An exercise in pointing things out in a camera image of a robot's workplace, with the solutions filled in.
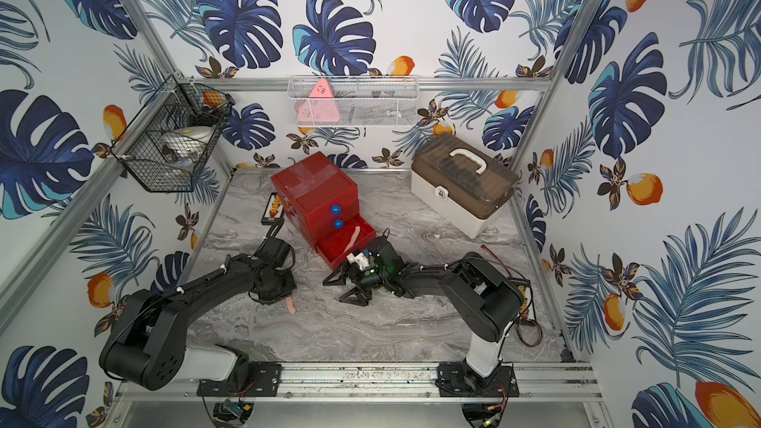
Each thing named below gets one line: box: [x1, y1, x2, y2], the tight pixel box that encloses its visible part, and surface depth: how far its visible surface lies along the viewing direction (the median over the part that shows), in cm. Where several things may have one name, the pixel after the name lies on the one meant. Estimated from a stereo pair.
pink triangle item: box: [294, 78, 341, 125], surface depth 92 cm
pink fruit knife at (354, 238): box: [342, 225, 361, 254], surface depth 102 cm
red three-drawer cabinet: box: [271, 151, 378, 271], surface depth 92 cm
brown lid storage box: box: [410, 131, 520, 239], surface depth 97 cm
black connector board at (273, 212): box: [260, 192, 285, 225], surface depth 109 cm
